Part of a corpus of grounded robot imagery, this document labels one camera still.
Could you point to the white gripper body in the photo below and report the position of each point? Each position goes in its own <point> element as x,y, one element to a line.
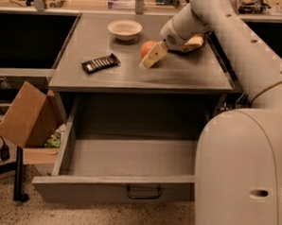
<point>171,36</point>

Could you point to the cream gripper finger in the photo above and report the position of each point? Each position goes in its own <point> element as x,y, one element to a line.
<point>193,44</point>
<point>157,52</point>

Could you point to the orange fruit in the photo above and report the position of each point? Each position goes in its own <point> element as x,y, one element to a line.
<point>146,48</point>

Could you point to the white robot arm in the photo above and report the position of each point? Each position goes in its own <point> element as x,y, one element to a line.
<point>238,165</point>

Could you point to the open grey top drawer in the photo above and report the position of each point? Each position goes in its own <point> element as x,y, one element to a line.
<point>107,147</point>

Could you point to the yellow chip bag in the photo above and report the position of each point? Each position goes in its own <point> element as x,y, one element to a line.
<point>204,35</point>

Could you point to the white bowl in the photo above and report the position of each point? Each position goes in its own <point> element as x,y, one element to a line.
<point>125,30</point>

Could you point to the black candy bar wrapper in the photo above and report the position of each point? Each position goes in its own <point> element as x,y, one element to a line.
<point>99,64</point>

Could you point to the grey cabinet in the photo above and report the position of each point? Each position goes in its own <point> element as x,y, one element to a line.
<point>179,83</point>

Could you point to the green wrapper in box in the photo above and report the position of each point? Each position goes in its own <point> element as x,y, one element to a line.
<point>53,141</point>

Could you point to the brown cardboard box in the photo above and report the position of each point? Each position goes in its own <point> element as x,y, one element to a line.
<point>32,118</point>

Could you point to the black power adapter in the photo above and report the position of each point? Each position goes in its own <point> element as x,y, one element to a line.
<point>4,152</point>

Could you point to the black metal stand leg left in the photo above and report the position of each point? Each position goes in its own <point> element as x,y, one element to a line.
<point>18,194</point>

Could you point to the black drawer handle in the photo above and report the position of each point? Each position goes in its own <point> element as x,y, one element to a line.
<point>143,193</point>

